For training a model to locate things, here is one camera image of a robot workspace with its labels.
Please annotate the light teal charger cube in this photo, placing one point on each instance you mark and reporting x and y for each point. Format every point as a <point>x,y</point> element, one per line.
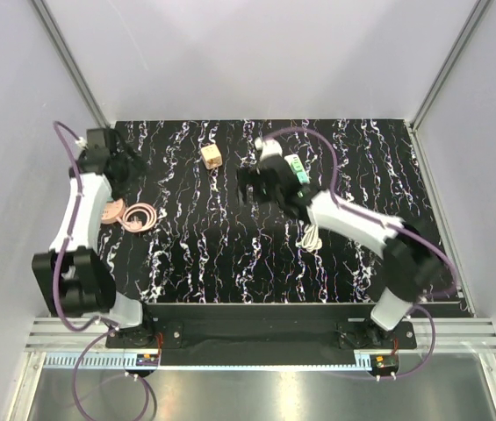
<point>302,177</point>

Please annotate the round pink power socket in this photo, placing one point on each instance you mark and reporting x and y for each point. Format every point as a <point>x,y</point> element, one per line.
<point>113,212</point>

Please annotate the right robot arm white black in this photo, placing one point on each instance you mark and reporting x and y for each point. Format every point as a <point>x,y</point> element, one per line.
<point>409,261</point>

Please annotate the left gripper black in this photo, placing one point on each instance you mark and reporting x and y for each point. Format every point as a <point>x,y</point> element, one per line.
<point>137,167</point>

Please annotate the green usb charger plug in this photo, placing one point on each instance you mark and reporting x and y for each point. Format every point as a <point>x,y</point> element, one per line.
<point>297,166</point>

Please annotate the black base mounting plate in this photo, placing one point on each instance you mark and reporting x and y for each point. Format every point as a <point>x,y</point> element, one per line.
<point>271,334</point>

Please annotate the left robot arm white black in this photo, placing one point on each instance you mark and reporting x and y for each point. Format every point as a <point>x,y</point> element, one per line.
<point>76,285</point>

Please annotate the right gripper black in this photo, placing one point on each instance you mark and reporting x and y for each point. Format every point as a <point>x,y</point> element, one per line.
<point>249,177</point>

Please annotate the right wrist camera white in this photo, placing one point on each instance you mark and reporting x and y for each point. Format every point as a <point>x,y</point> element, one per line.
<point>267,148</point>

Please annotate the white power strip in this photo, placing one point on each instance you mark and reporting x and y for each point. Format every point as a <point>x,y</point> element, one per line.
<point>298,181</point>

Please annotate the beige cube socket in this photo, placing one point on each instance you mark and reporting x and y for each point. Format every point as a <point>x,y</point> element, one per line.
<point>211,157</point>

